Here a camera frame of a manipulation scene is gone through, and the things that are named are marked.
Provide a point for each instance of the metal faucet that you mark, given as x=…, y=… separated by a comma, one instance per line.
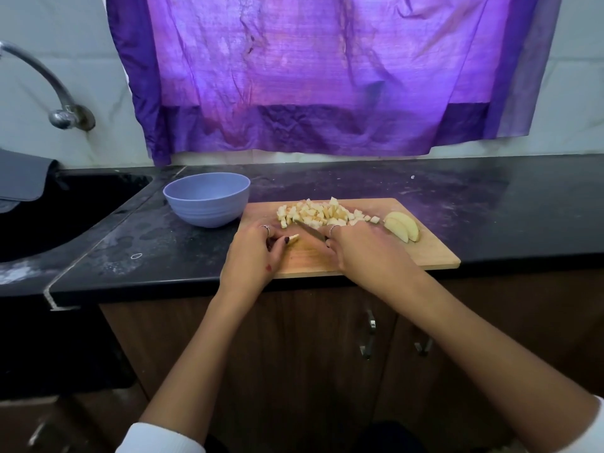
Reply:
x=66, y=116

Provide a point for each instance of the grey cloth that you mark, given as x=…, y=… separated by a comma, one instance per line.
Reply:
x=24, y=179

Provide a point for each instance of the person's left forearm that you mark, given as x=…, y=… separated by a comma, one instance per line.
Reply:
x=193, y=368

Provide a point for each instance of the person's right hand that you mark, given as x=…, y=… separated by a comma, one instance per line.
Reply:
x=373, y=255

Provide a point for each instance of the wooden cutting board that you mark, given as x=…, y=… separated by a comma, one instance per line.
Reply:
x=434, y=245

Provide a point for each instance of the dark sink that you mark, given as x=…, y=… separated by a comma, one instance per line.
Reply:
x=61, y=217

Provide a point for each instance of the blue bowl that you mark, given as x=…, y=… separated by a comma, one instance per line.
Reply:
x=207, y=200

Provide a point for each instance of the person's dark trousers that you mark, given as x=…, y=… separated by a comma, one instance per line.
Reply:
x=387, y=438

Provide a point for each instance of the potato slice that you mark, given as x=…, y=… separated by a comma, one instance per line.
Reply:
x=401, y=226

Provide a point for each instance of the tan potato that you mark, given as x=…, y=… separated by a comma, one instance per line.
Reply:
x=293, y=238

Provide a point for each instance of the person's left hand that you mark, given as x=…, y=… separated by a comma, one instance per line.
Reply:
x=247, y=264

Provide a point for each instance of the purple cloth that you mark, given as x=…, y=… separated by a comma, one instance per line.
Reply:
x=330, y=70

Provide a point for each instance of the person's right forearm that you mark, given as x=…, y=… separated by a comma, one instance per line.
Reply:
x=510, y=363

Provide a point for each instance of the pile of diced potato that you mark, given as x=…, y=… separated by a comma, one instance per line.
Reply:
x=321, y=213

